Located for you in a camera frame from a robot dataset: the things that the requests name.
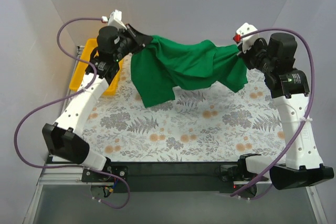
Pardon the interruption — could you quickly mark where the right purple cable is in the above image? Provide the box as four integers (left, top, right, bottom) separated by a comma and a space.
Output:
230, 27, 315, 200

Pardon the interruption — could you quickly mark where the floral patterned table mat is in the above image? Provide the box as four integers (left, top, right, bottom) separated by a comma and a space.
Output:
76, 60, 285, 162

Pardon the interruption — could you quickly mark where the green t-shirt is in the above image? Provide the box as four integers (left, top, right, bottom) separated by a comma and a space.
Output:
131, 36, 248, 108

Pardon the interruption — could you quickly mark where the aluminium frame rail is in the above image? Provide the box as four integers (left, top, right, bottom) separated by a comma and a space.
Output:
38, 163, 87, 186

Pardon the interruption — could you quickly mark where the yellow plastic bin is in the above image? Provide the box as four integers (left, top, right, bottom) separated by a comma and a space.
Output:
69, 38, 124, 96

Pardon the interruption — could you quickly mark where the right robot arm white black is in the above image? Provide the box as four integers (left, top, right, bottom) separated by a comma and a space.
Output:
234, 33, 334, 190

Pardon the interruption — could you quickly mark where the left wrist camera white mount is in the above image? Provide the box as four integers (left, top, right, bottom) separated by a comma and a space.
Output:
108, 9, 127, 29

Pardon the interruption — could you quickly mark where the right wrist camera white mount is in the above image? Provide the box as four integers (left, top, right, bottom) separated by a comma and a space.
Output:
233, 23, 259, 53

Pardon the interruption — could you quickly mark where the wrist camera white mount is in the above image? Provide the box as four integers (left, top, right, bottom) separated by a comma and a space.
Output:
233, 23, 259, 53
108, 9, 127, 29

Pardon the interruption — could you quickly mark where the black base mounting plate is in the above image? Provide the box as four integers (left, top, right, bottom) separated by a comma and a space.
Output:
81, 162, 266, 194

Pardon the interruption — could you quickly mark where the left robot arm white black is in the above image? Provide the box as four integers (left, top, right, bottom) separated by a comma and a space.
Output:
42, 25, 153, 182

